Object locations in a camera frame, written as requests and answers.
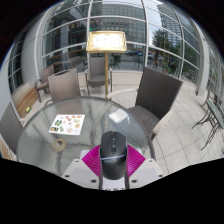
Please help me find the gold menu stand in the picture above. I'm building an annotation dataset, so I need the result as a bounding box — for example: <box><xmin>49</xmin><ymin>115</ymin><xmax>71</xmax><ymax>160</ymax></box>
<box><xmin>85</xmin><ymin>30</ymin><xmax>128</xmax><ymax>100</ymax></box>

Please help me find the small clear plastic card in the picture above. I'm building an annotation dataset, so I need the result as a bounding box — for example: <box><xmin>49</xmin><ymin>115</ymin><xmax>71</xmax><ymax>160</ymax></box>
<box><xmin>108</xmin><ymin>109</ymin><xmax>130</xmax><ymax>124</ymax></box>

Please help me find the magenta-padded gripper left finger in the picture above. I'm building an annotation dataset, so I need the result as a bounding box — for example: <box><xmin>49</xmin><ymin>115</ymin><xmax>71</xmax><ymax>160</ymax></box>
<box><xmin>61</xmin><ymin>144</ymin><xmax>103</xmax><ymax>191</ymax></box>

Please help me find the brass table centre ring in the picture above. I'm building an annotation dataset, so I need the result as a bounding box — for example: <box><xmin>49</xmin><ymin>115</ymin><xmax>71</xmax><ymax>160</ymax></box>
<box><xmin>52</xmin><ymin>137</ymin><xmax>68</xmax><ymax>153</ymax></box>

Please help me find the grey wicker chair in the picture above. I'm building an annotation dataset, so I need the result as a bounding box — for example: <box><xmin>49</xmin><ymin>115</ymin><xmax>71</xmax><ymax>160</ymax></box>
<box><xmin>127</xmin><ymin>66</ymin><xmax>184</xmax><ymax>140</ymax></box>
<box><xmin>0</xmin><ymin>102</ymin><xmax>25</xmax><ymax>155</ymax></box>
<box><xmin>34</xmin><ymin>64</ymin><xmax>56</xmax><ymax>103</ymax></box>
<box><xmin>84</xmin><ymin>56</ymin><xmax>114</xmax><ymax>93</ymax></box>
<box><xmin>46</xmin><ymin>67</ymin><xmax>90</xmax><ymax>105</ymax></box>

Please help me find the black computer mouse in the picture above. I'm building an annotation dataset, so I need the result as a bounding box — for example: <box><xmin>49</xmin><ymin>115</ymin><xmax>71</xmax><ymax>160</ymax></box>
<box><xmin>98</xmin><ymin>130</ymin><xmax>129</xmax><ymax>181</ymax></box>

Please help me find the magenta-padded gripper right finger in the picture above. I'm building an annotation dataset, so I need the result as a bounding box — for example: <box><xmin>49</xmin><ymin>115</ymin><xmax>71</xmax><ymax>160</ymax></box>
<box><xmin>124</xmin><ymin>144</ymin><xmax>166</xmax><ymax>191</ymax></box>

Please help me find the colourful picture menu card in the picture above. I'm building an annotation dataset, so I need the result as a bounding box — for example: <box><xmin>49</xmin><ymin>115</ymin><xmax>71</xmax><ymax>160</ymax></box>
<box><xmin>48</xmin><ymin>113</ymin><xmax>86</xmax><ymax>136</ymax></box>

